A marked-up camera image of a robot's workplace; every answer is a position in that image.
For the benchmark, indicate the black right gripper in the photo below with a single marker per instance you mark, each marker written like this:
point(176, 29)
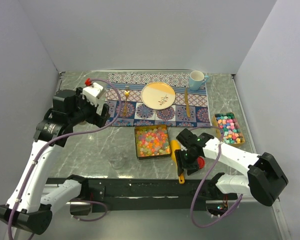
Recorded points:
point(191, 168)

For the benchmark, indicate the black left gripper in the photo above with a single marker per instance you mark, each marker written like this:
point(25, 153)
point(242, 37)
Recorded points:
point(95, 118)

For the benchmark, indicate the yellow plastic scoop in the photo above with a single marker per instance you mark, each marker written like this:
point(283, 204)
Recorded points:
point(174, 145)

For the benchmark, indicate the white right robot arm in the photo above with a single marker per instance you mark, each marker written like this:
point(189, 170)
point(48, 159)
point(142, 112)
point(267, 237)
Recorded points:
point(260, 175)

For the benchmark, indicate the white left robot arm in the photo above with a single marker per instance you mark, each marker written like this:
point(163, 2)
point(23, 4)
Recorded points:
point(27, 209)

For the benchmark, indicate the square tin of translucent candies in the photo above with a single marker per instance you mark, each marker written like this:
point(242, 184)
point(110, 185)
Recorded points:
point(152, 142)

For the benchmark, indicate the gold tin of opaque candies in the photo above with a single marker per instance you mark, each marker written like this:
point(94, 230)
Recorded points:
point(229, 125)

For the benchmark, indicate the red jar lid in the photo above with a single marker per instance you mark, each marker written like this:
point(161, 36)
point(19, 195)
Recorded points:
point(200, 162)

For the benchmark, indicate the gold fork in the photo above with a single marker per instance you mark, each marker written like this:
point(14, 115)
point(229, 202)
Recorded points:
point(126, 94)

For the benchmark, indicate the patterned placemat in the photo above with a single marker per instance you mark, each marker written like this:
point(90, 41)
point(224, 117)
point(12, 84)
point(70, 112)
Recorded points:
point(139, 114)

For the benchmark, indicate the gold knife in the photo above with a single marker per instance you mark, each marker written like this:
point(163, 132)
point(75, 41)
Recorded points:
point(187, 103)

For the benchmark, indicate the clear glass jar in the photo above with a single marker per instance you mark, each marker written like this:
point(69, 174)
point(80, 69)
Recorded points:
point(116, 158)

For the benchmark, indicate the cream and orange plate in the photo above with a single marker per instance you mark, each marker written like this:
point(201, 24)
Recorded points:
point(158, 95)

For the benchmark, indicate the light blue mug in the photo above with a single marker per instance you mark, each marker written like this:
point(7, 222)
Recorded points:
point(196, 79)

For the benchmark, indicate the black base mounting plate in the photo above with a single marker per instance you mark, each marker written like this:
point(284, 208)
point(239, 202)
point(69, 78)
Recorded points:
point(123, 194)

